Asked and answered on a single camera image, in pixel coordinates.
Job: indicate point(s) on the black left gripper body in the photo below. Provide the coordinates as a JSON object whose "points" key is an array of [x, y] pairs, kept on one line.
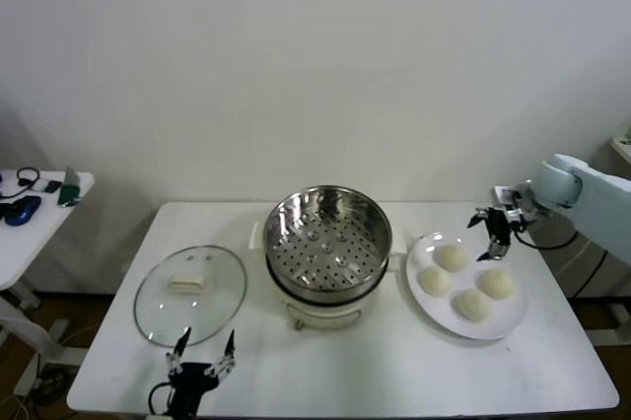
{"points": [[189, 374]]}

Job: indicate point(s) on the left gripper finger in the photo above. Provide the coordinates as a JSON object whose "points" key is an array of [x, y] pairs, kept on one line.
{"points": [[177, 353], [226, 358]]}

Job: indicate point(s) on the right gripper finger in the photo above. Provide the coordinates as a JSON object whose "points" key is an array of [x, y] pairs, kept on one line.
{"points": [[495, 248], [478, 218]]}

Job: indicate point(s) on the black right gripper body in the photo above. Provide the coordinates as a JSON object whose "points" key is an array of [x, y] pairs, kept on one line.
{"points": [[500, 227]]}

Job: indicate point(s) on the white steamed baozi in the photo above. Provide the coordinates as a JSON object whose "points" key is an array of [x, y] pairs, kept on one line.
{"points": [[498, 283], [434, 281], [451, 257], [472, 305]]}

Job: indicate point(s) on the round glass pot lid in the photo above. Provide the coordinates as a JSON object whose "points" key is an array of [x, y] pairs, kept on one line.
{"points": [[222, 292]]}

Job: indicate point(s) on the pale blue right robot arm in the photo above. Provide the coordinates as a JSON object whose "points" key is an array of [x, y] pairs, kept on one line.
{"points": [[601, 203]]}

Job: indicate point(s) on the stainless steel steamer basket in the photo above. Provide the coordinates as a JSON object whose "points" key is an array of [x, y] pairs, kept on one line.
{"points": [[286, 223]]}

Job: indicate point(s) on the white oval plate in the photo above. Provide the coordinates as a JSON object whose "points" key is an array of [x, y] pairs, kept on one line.
{"points": [[485, 328]]}

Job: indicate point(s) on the white electric cooker pot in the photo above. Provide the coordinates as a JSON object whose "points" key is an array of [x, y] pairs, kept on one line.
{"points": [[320, 314]]}

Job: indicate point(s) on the white stand base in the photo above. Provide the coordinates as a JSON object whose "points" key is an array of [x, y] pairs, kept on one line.
{"points": [[611, 324]]}

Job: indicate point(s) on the white side table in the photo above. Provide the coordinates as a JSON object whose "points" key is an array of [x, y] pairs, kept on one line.
{"points": [[29, 242]]}

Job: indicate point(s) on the green clip tool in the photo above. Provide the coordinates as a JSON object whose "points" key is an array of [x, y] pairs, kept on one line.
{"points": [[69, 189]]}

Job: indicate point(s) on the black computer mouse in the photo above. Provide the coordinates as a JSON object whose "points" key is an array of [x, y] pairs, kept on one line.
{"points": [[22, 210]]}

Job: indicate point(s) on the small white black device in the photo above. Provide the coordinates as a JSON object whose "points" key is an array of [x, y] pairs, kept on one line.
{"points": [[47, 187]]}

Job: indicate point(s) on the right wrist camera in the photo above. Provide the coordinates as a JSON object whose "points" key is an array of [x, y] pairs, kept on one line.
{"points": [[505, 194]]}

